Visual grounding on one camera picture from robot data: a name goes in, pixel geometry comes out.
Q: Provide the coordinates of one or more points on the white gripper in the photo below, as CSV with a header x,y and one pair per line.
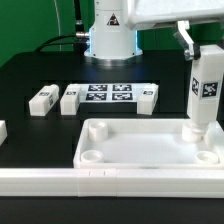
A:
x,y
152,14

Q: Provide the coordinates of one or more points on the white desk top panel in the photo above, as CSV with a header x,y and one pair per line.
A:
x,y
146,144

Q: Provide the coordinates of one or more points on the fiducial marker sheet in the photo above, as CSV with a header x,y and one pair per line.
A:
x,y
110,93

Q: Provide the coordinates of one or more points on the long white front barrier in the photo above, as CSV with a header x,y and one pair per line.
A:
x,y
112,182

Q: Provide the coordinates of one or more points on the white block left edge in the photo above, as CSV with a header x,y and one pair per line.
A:
x,y
3,131

